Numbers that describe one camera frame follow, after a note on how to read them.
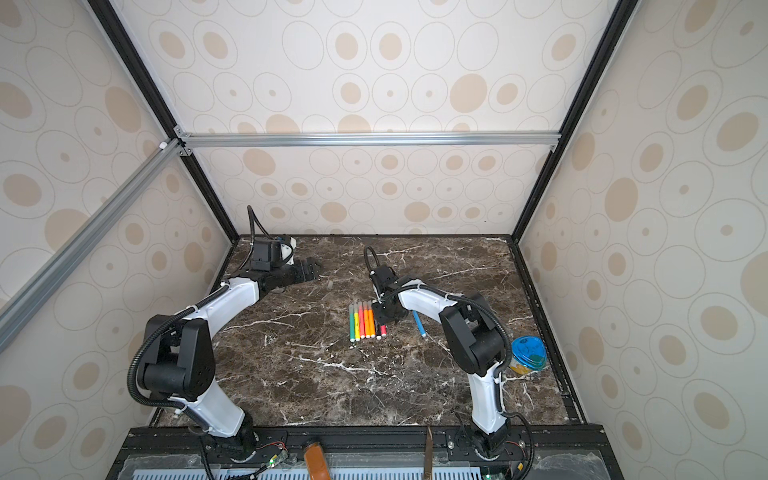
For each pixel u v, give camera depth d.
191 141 0.91
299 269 0.82
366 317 0.97
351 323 0.95
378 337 0.92
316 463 0.70
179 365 0.46
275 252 0.74
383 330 0.93
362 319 0.97
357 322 0.95
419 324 0.95
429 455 0.73
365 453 0.73
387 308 0.77
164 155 0.84
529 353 0.80
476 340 0.52
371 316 0.97
